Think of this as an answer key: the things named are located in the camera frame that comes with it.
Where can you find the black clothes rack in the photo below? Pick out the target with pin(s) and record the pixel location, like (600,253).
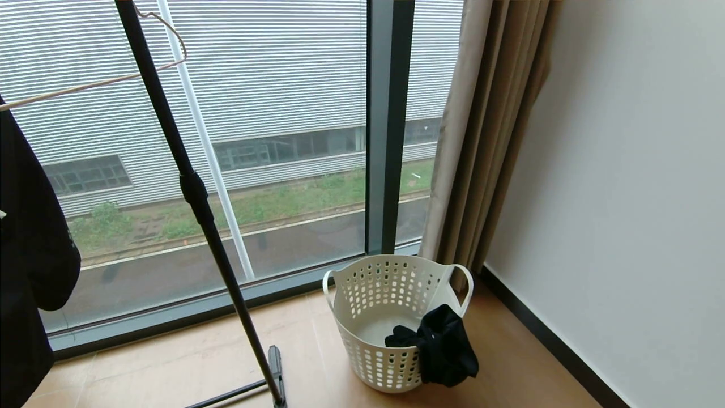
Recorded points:
(195,192)

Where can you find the beige curtain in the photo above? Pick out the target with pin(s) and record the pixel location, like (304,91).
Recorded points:
(487,141)

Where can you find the window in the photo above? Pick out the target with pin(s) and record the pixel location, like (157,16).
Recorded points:
(283,68)

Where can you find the black garment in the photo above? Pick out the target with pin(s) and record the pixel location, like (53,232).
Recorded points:
(444,351)

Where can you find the pink clothes hanger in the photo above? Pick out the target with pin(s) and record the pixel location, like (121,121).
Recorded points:
(85,86)

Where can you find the white laundry basket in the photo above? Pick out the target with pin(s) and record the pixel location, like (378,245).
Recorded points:
(374,289)

